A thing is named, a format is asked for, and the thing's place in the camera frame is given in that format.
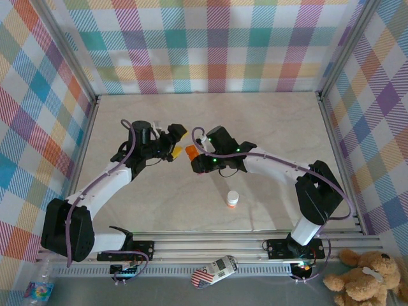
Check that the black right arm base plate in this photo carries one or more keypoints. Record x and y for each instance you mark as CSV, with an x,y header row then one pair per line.
x,y
277,248

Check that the printed can with flag pattern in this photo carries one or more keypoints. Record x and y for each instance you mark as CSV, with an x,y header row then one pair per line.
x,y
216,269

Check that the brown teddy bear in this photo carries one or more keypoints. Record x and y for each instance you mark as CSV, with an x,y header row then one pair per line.
x,y
366,280

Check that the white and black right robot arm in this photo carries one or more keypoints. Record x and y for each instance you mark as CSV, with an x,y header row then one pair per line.
x,y
274,169

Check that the aluminium side rail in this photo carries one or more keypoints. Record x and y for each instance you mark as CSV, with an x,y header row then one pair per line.
x,y
84,143
331,127

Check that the white pill bottle orange label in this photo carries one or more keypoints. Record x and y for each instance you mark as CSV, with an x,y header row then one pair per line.
x,y
232,203

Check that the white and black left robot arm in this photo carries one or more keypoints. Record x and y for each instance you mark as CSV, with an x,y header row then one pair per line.
x,y
108,181

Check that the small green circuit board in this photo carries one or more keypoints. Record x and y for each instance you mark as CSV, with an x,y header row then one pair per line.
x,y
126,271

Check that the orange and pink pill organizer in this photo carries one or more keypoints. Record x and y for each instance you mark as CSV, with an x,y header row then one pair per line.
x,y
191,152

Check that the black round controller mount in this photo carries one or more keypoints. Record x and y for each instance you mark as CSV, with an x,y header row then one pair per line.
x,y
303,271

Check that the aluminium frame post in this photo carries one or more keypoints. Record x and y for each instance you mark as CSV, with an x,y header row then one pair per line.
x,y
347,48
69,48

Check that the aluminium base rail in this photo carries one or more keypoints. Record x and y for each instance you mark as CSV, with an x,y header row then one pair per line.
x,y
207,247

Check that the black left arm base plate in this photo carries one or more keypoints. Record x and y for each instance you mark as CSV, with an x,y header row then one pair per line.
x,y
145,250

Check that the clear plastic water bottle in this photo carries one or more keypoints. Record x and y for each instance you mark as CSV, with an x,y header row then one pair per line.
x,y
39,287

